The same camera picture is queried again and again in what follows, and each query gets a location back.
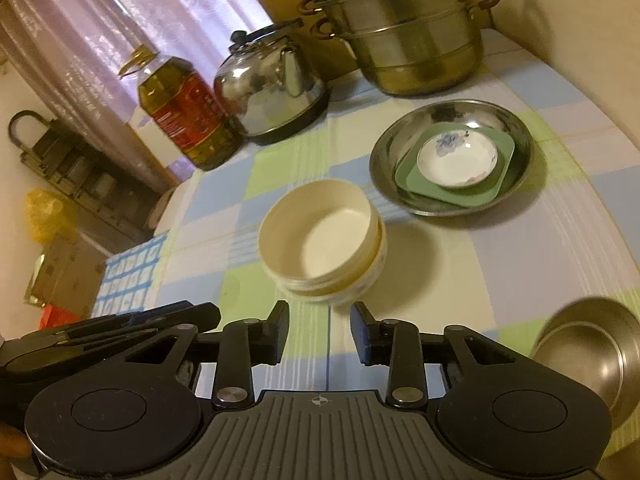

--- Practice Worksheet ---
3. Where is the checkered tablecloth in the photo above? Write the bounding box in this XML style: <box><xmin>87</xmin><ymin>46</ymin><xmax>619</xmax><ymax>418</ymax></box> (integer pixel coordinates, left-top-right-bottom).
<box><xmin>92</xmin><ymin>27</ymin><xmax>640</xmax><ymax>461</ymax></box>

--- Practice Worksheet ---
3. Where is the person's left hand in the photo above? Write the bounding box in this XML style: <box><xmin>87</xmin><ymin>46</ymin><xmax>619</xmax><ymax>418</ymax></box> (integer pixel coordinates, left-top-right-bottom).
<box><xmin>0</xmin><ymin>422</ymin><xmax>31</xmax><ymax>461</ymax></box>

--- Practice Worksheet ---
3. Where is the small white flower-print dish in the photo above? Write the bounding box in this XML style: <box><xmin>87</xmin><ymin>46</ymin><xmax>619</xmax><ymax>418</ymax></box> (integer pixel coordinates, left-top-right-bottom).
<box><xmin>416</xmin><ymin>128</ymin><xmax>499</xmax><ymax>190</ymax></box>

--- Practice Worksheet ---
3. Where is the pink lace curtain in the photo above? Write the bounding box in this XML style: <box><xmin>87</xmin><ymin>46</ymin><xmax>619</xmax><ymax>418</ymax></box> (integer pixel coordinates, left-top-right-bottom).
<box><xmin>0</xmin><ymin>0</ymin><xmax>271</xmax><ymax>196</ymax></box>

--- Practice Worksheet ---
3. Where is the stainless steel kettle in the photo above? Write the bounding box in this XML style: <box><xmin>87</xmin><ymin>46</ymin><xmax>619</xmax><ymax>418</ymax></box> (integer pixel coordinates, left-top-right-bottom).
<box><xmin>213</xmin><ymin>18</ymin><xmax>332</xmax><ymax>147</ymax></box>

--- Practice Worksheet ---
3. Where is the stainless steel steamer pot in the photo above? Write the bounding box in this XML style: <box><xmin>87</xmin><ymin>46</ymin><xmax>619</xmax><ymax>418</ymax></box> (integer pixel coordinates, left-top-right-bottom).
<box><xmin>298</xmin><ymin>0</ymin><xmax>503</xmax><ymax>98</ymax></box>

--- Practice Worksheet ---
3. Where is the cooking oil bottle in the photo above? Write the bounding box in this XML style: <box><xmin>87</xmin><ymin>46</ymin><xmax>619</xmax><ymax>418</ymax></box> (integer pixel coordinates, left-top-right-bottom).
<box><xmin>118</xmin><ymin>45</ymin><xmax>241</xmax><ymax>172</ymax></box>

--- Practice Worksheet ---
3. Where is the cream ribbed round bowl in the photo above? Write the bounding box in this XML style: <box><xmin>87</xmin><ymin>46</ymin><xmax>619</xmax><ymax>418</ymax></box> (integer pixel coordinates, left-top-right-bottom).
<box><xmin>258</xmin><ymin>179</ymin><xmax>383</xmax><ymax>296</ymax></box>

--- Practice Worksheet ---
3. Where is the cardboard box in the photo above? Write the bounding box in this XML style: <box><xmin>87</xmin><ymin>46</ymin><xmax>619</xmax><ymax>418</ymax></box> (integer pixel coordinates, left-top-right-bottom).
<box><xmin>25</xmin><ymin>237</ymin><xmax>108</xmax><ymax>308</ymax></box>

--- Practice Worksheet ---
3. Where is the blue white grid cloth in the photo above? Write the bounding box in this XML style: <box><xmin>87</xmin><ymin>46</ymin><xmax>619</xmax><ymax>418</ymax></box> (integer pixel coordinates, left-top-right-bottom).
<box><xmin>92</xmin><ymin>232</ymin><xmax>171</xmax><ymax>318</ymax></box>

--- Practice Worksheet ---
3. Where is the red plastic crate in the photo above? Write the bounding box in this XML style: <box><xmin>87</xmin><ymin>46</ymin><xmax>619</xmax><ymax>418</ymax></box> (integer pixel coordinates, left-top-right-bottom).
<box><xmin>37</xmin><ymin>305</ymin><xmax>81</xmax><ymax>331</ymax></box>

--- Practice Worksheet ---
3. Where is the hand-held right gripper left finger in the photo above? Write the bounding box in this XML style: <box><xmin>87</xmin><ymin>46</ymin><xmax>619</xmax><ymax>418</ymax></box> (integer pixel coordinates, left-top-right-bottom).
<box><xmin>100</xmin><ymin>301</ymin><xmax>291</xmax><ymax>409</ymax></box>

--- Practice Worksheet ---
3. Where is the stainless steel bowl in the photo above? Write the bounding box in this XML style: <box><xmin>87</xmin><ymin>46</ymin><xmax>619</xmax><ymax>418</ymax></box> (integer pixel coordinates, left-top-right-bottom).
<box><xmin>530</xmin><ymin>296</ymin><xmax>640</xmax><ymax>431</ymax></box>

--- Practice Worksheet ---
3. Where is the large stainless steel plate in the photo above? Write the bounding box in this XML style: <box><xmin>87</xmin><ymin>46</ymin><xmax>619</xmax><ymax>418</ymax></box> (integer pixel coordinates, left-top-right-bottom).
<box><xmin>370</xmin><ymin>100</ymin><xmax>533</xmax><ymax>217</ymax></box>

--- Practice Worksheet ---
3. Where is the green square plate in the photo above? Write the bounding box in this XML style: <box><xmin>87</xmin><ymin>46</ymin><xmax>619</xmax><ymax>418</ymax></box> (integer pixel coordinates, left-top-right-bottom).
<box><xmin>394</xmin><ymin>122</ymin><xmax>516</xmax><ymax>208</ymax></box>

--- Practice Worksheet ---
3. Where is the yellow plastic bag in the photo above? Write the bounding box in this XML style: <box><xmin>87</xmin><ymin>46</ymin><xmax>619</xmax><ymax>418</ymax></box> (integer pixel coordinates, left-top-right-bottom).
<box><xmin>25</xmin><ymin>187</ymin><xmax>81</xmax><ymax>246</ymax></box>

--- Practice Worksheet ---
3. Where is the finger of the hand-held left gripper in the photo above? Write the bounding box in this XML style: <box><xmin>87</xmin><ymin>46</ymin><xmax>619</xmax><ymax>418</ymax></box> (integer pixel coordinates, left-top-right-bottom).
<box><xmin>10</xmin><ymin>329</ymin><xmax>173</xmax><ymax>377</ymax></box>
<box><xmin>65</xmin><ymin>301</ymin><xmax>222</xmax><ymax>336</ymax></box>

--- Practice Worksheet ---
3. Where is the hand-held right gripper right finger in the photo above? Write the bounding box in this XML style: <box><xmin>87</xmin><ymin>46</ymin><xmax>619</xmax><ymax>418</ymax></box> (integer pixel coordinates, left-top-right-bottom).
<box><xmin>350</xmin><ymin>301</ymin><xmax>541</xmax><ymax>409</ymax></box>

